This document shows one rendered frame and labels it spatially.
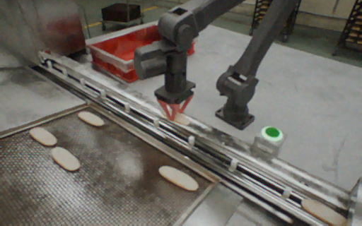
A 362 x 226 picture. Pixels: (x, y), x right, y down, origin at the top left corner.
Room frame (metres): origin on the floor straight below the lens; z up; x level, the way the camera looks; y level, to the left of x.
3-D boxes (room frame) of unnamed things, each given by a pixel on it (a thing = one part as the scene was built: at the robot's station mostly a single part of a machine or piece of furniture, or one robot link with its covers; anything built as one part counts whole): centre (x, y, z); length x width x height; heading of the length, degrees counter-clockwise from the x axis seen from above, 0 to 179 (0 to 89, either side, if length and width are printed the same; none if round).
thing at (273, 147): (0.48, -0.26, 0.84); 0.08 x 0.08 x 0.11; 52
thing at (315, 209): (0.27, -0.32, 0.86); 0.10 x 0.04 x 0.01; 52
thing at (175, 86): (0.52, 0.01, 1.04); 0.10 x 0.07 x 0.07; 142
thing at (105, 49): (1.16, 0.18, 0.87); 0.49 x 0.34 x 0.10; 138
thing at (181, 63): (0.52, 0.01, 1.10); 0.07 x 0.06 x 0.07; 121
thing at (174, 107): (0.52, 0.01, 0.97); 0.07 x 0.07 x 0.09; 52
